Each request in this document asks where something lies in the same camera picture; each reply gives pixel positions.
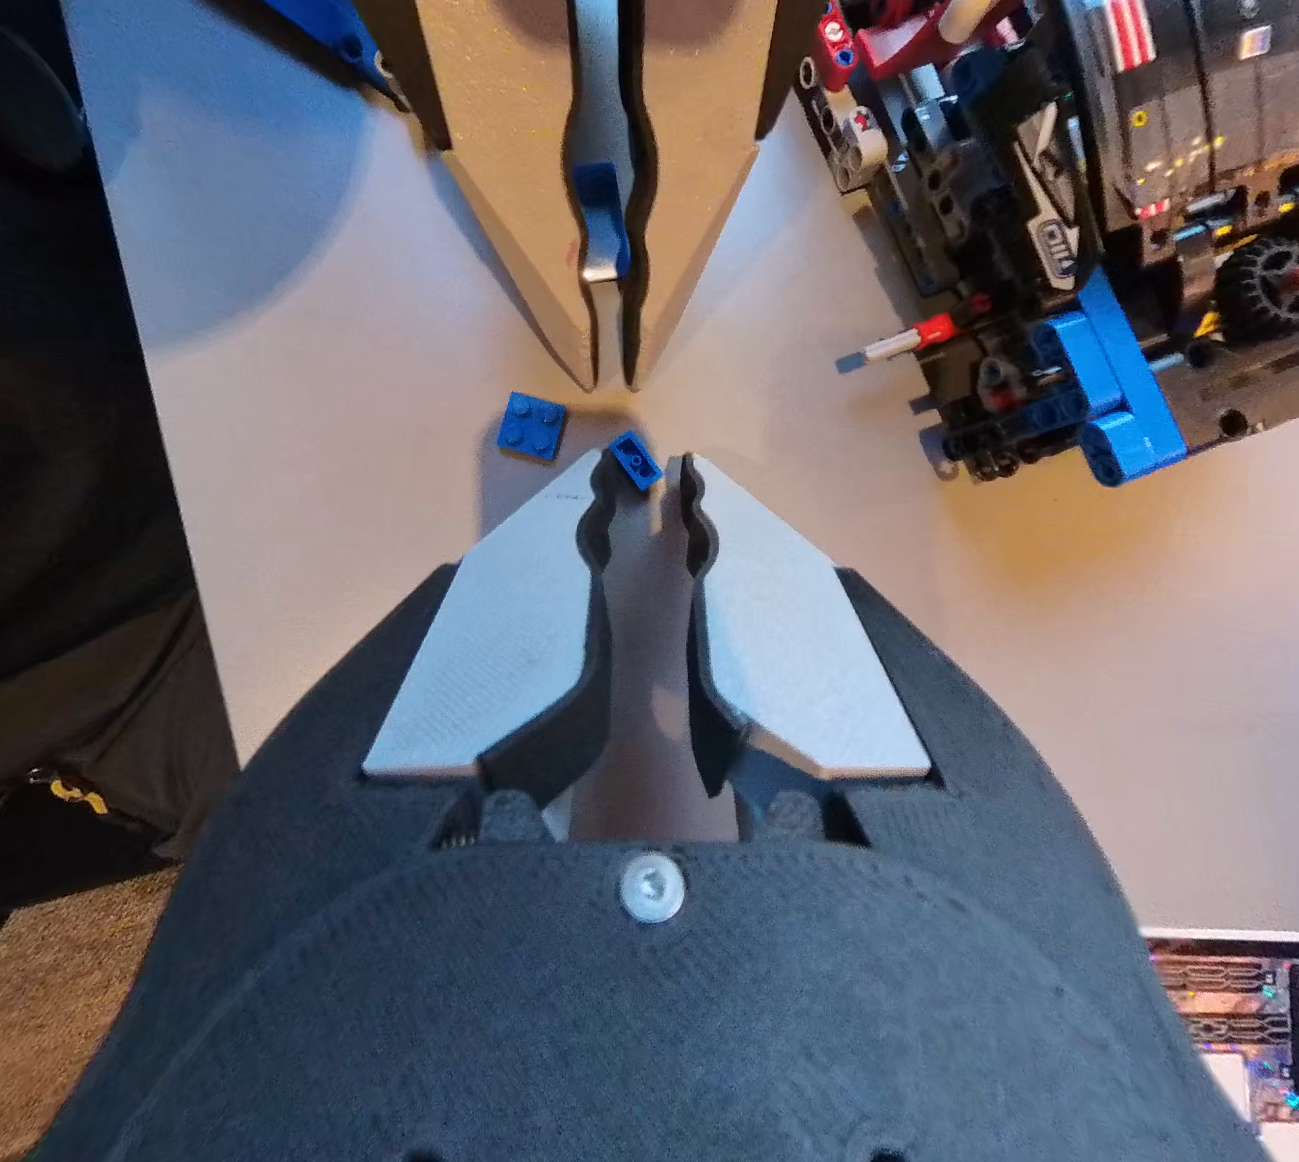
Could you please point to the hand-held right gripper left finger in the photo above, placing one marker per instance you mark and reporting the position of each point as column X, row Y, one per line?
column 487, row 654

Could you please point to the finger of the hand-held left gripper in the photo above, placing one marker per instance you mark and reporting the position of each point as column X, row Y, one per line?
column 487, row 65
column 700, row 65

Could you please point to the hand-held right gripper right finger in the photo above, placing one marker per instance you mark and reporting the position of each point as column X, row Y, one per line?
column 801, row 665

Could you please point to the blue smooth tile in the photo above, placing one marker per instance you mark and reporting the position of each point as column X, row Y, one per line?
column 601, row 212

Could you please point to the blue square four-stud plate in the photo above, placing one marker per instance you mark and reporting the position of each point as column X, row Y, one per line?
column 532, row 425

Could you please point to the small blue two-stud plate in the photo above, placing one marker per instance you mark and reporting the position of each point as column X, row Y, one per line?
column 636, row 459

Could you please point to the grey desk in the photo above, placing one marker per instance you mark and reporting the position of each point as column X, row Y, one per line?
column 914, row 624

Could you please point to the black toy brick race car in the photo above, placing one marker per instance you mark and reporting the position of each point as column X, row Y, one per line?
column 1065, row 166

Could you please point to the holographic sticker sheet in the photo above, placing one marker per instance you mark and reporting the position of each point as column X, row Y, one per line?
column 1228, row 1009

